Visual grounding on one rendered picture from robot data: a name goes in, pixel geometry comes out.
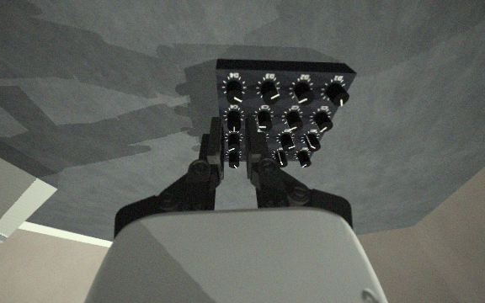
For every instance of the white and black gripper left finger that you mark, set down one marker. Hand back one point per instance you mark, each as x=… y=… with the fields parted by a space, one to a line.
x=194 y=191

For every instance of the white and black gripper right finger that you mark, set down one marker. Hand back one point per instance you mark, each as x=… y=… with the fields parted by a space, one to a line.
x=276 y=188

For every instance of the black knob box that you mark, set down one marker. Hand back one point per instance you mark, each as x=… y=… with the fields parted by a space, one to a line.
x=252 y=88

